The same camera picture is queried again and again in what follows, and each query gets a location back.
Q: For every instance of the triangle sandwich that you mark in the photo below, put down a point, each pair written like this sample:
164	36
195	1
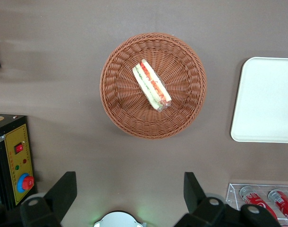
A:
149	85

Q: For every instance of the cream plastic serving tray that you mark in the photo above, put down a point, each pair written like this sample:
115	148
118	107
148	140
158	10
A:
264	99

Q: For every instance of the brown round wicker basket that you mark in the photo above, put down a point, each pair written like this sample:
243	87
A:
125	113

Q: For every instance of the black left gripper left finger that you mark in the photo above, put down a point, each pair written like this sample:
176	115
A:
56	196

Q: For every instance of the clear acrylic bottle rack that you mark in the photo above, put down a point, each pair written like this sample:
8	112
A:
232	194

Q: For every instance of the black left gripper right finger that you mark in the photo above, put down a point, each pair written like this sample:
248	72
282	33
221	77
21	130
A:
198	205

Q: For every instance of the red cola bottle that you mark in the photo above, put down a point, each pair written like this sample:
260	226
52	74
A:
284	203
255	199

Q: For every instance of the black food warmer machine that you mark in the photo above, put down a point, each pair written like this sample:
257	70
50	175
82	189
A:
15	151

